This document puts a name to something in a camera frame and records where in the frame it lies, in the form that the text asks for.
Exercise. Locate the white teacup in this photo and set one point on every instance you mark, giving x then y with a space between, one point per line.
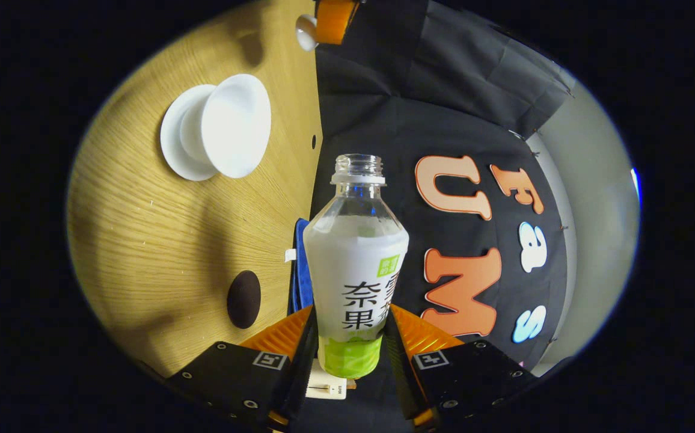
233 126

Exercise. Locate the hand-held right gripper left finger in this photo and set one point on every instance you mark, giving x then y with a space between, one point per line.
302 367

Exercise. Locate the white toaster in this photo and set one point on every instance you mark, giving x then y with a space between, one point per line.
327 388

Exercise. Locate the dark round coaster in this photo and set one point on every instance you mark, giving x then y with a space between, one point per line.
244 299

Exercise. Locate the white saucer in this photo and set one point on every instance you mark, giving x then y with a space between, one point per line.
171 135

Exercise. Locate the clear water bottle white label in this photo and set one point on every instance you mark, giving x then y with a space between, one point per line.
356 264

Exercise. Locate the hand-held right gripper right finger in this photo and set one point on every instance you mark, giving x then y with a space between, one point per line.
397 367

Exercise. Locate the blue folded towel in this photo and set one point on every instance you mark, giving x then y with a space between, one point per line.
304 270

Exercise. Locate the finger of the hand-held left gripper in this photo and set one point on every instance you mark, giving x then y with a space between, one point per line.
335 21

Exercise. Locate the black backdrop cloth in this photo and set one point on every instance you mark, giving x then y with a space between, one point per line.
443 120

